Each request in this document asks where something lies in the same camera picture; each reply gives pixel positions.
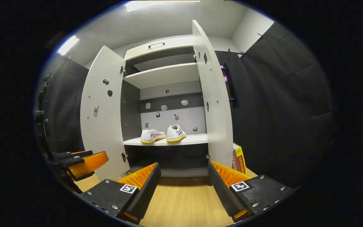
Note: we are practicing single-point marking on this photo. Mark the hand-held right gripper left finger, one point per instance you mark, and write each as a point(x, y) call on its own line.
point(145, 192)

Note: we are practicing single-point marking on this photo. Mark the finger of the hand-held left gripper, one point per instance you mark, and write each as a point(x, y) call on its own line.
point(88, 164)
point(74, 154)

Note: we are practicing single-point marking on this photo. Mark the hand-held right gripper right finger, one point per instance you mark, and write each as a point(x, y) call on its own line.
point(221, 192)

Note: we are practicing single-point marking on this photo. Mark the grey shoe cabinet door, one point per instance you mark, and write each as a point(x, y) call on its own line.
point(216, 126)
point(106, 142)

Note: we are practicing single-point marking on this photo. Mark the white canvas shoe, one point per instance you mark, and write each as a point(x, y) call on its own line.
point(175, 134)
point(151, 136)

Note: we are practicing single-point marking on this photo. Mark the grey shoe cabinet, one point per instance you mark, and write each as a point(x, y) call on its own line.
point(162, 75)

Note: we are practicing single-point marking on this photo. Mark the white cabinet drawer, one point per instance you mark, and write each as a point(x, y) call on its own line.
point(175, 45)

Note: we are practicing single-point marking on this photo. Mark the red book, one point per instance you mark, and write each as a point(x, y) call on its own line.
point(235, 162)

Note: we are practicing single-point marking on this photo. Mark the yellow book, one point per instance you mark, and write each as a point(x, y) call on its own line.
point(242, 157)

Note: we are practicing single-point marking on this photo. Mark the small ceiling light panel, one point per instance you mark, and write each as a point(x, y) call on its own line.
point(68, 45)

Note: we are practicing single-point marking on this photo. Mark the large ceiling light panel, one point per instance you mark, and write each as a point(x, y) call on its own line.
point(159, 4)

